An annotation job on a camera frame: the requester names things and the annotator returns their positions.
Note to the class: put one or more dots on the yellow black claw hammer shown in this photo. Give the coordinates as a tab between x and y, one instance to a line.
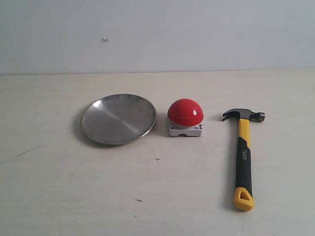
243	199

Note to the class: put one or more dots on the red dome push button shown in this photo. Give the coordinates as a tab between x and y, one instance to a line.
185	118

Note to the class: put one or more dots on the round stainless steel plate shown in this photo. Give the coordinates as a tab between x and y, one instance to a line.
118	119

